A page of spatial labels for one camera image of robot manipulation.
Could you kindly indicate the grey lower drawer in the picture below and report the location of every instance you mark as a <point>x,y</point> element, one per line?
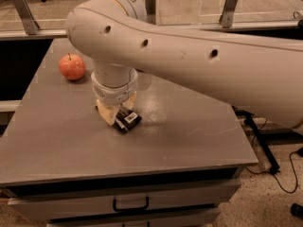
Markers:
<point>181,218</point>

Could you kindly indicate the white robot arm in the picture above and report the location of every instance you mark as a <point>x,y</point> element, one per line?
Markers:
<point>261,75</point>

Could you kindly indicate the black object on floor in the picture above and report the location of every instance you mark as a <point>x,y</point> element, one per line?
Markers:
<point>297,210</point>

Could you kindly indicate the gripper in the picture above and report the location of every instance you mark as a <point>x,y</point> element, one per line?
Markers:
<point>114,94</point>

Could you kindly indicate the black table leg bar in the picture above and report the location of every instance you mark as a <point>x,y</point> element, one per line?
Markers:
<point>274,168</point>

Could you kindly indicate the middle metal railing bracket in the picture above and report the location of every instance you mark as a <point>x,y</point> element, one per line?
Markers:
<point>151,10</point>

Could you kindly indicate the grey upper drawer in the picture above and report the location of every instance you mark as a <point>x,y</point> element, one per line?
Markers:
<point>148,197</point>

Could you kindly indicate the right metal railing bracket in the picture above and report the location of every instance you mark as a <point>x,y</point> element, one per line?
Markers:
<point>226,19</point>

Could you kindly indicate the black chocolate bar wrapper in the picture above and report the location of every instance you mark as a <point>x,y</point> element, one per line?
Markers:
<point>126,120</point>

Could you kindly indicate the red apple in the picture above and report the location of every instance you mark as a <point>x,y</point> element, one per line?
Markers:
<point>72,66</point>

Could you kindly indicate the metal railing bracket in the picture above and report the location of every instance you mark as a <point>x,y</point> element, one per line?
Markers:
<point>29,24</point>
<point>226,19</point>
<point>151,10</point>

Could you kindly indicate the grey drawer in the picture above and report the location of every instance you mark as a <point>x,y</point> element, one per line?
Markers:
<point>181,218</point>
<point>148,197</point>

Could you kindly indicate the left metal railing bracket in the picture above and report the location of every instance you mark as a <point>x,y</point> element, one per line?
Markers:
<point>29,24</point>

